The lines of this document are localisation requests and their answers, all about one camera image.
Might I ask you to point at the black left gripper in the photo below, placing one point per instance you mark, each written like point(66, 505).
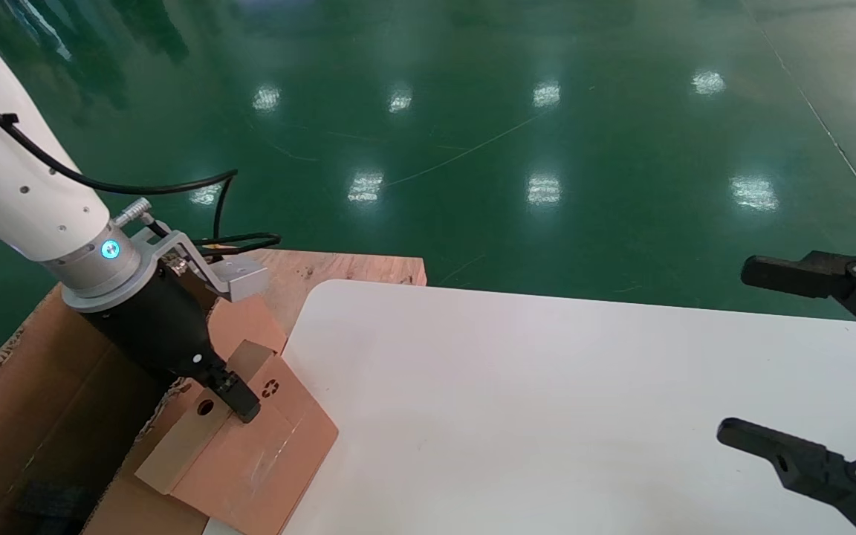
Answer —
point(160, 327)

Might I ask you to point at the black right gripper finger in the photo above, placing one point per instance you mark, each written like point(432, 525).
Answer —
point(799, 461)
point(785, 275)

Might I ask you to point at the small cardboard box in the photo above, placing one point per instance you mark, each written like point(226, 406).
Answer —
point(250, 468)

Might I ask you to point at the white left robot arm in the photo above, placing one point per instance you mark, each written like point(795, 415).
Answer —
point(4, 171)

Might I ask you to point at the large open cardboard box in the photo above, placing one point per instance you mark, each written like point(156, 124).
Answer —
point(27, 431)

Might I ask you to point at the wooden pallet board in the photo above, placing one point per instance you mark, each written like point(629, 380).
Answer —
point(354, 267)

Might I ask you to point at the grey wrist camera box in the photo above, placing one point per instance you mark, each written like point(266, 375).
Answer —
point(246, 279)

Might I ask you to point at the silver camera mounting bracket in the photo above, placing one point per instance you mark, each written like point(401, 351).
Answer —
point(183, 245)

